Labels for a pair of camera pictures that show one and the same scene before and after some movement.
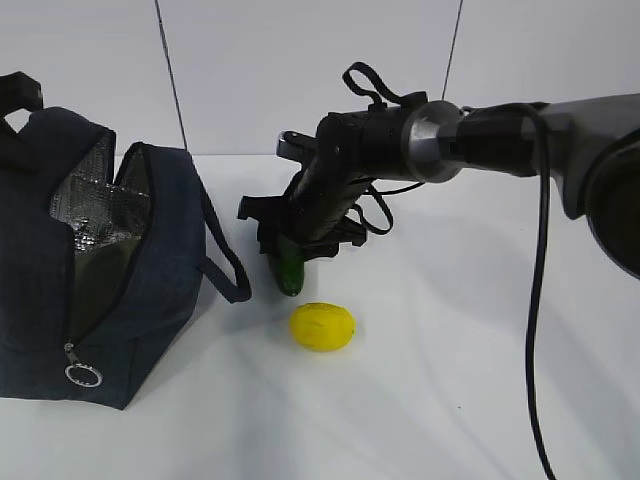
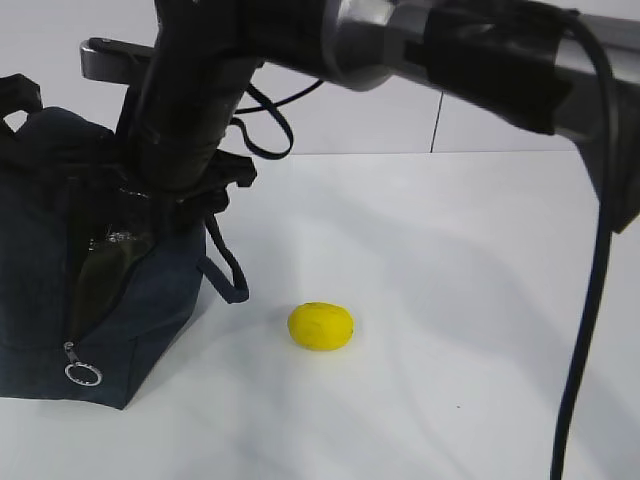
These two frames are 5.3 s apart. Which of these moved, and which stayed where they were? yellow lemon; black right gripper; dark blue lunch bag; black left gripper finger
Moved: black right gripper; black left gripper finger
Stayed: yellow lemon; dark blue lunch bag
